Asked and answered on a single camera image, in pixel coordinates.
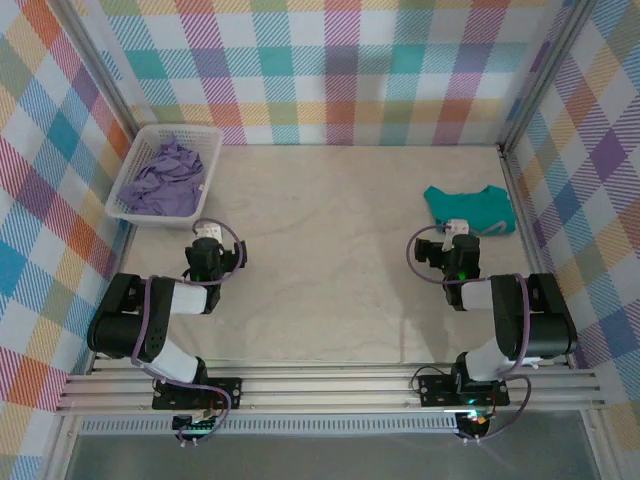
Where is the purple t-shirt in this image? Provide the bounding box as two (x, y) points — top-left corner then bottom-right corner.
(115, 133), (206, 219)

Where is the folded teal t-shirt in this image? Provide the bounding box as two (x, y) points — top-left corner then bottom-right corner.
(423, 184), (517, 237)

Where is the white perforated plastic basket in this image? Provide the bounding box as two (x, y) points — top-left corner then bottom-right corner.
(103, 124), (224, 232)

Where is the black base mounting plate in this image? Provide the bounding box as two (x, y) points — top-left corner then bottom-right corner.
(152, 377), (244, 412)
(417, 373), (511, 407)

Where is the small controller circuit board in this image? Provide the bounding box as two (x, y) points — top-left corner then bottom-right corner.
(172, 413), (221, 441)
(457, 410), (494, 436)

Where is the aluminium side rail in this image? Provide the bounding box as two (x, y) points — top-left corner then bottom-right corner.
(107, 222), (137, 281)
(497, 144), (576, 369)

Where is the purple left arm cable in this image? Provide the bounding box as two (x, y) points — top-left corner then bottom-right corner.
(130, 217), (246, 444)

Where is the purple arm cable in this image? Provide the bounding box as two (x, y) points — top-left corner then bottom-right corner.
(405, 224), (534, 444)
(130, 217), (246, 444)

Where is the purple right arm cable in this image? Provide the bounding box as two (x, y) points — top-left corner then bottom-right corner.
(405, 224), (534, 444)

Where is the long aluminium base rail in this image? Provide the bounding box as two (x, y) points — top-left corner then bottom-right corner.
(54, 362), (609, 416)

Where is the aluminium frame post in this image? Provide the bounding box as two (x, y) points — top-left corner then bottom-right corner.
(49, 0), (139, 146)
(502, 0), (599, 149)

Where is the grey slotted cable duct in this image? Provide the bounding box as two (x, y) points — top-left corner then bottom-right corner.
(79, 417), (461, 435)

